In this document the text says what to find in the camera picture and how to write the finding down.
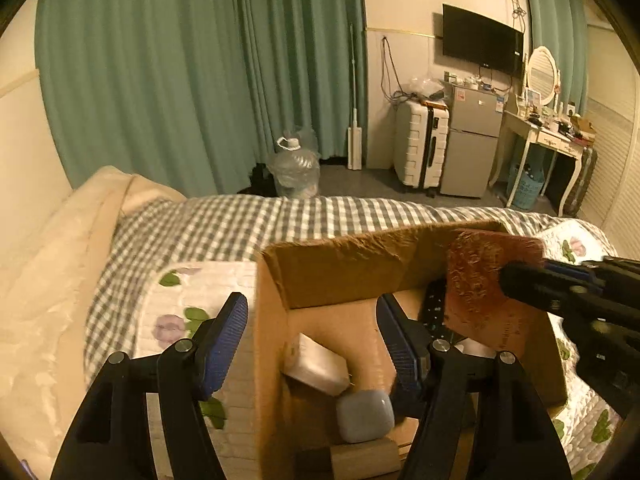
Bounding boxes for beige blanket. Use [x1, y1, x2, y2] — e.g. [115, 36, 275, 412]
[1, 166, 184, 479]

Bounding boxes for teal right curtain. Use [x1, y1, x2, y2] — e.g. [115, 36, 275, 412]
[528, 0, 588, 115]

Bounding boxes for white suitcase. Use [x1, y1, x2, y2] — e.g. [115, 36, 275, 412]
[394, 101, 449, 191]

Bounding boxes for blue laundry basket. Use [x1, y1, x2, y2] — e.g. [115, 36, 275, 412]
[511, 164, 544, 210]

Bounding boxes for white mop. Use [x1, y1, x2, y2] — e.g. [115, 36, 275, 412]
[347, 26, 362, 171]

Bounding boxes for teal curtain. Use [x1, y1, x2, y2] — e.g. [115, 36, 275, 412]
[35, 0, 367, 196]
[528, 0, 588, 115]

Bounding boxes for grey small refrigerator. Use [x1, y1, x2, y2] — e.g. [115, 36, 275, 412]
[439, 84, 502, 198]

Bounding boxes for clear water jug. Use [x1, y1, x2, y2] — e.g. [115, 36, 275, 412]
[267, 136, 320, 200]

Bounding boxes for light blue earbuds case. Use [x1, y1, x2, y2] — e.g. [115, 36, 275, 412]
[336, 390, 395, 443]

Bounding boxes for black wall television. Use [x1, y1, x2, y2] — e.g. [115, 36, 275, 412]
[442, 4, 524, 76]

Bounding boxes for white floral quilt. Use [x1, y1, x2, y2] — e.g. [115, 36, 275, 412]
[134, 221, 622, 480]

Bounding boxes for white dressing table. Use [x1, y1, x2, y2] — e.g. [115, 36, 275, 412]
[489, 112, 598, 217]

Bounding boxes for white small box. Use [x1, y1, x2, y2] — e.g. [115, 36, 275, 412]
[282, 333, 350, 396]

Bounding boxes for white oval mirror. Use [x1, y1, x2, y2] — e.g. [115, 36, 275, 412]
[525, 46, 561, 106]

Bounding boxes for checkered bed sheet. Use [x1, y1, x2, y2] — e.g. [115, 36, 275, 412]
[84, 195, 561, 382]

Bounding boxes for brown cardboard box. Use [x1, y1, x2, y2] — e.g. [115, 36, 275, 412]
[254, 221, 570, 479]

